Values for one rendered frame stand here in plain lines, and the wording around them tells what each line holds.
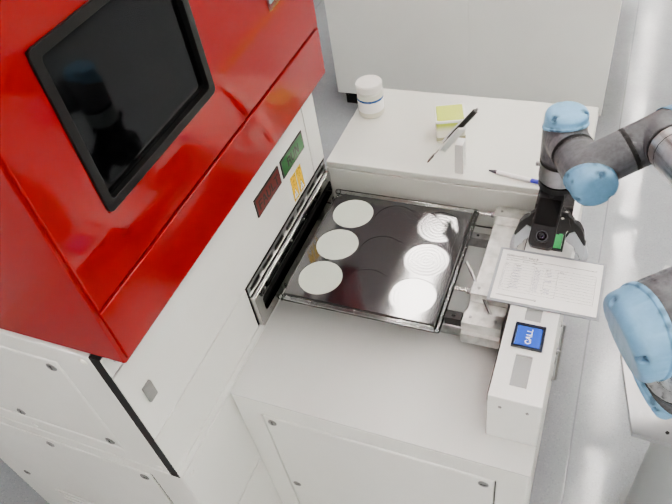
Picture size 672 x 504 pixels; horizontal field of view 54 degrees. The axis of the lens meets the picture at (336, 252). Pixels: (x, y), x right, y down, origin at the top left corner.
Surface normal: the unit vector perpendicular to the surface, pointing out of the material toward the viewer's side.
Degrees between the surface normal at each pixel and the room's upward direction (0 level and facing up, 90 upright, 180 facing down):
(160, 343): 90
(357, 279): 0
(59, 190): 90
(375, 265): 0
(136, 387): 90
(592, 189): 90
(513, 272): 0
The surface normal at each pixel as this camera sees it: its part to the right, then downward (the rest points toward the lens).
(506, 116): -0.14, -0.69
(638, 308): -0.54, -0.47
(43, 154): 0.92, 0.17
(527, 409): -0.36, 0.70
